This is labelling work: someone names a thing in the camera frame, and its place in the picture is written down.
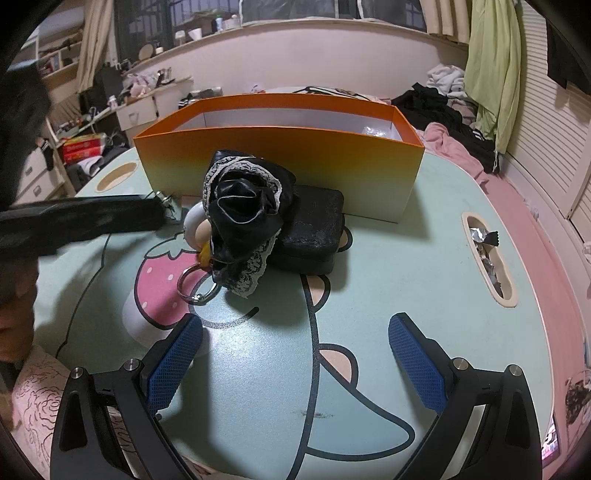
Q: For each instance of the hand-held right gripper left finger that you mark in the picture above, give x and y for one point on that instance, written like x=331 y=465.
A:
x=178 y=360

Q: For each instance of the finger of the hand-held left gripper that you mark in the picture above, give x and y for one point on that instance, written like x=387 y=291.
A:
x=92 y=217

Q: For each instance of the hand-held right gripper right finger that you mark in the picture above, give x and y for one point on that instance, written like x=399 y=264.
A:
x=415 y=364

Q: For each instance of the black lace-trimmed cloth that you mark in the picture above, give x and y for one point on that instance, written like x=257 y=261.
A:
x=240 y=203

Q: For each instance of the orange cardboard box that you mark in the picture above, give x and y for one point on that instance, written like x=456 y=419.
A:
x=277 y=161

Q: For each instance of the person's left forearm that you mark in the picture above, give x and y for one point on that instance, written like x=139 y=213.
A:
x=16 y=327

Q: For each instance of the mint cartoon-print desktop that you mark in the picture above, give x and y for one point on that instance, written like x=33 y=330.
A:
x=369 y=277

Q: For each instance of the white drawer unit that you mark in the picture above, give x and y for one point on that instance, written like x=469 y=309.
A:
x=37 y=175

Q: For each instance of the red box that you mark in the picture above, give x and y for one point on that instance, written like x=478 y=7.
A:
x=83 y=147

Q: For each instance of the black bag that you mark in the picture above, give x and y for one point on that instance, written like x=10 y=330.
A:
x=104 y=87

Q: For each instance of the white drawer cabinet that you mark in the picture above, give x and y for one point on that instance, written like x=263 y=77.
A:
x=138 y=113

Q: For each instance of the beige curtain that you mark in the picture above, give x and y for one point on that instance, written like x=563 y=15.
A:
x=94 y=46

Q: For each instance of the crumpled foil wrappers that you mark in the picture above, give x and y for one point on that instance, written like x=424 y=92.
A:
x=480 y=237

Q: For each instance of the smartphone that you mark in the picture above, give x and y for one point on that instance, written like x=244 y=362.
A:
x=551 y=441

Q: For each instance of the pink bed sheet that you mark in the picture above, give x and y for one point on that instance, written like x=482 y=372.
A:
x=531 y=258

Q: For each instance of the dark tangled cloth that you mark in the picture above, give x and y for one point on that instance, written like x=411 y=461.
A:
x=575 y=401

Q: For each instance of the black textured pouch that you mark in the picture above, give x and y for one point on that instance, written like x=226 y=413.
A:
x=314 y=226

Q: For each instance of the white louvered door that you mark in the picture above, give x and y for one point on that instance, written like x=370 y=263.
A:
x=545 y=138

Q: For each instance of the black clothes pile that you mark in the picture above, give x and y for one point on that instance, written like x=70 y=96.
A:
x=429 y=104

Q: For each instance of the black and white striped cloth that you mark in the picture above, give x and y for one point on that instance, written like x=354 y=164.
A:
x=341 y=91

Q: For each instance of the white clothes pile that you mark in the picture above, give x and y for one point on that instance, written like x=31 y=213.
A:
x=445 y=78

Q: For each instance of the green hanging cloth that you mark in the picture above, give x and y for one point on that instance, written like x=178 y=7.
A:
x=491 y=69

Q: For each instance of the black hanging garment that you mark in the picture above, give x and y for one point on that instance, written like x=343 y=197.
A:
x=568 y=60

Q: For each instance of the white wall shelf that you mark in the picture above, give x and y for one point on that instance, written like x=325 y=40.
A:
x=57 y=57

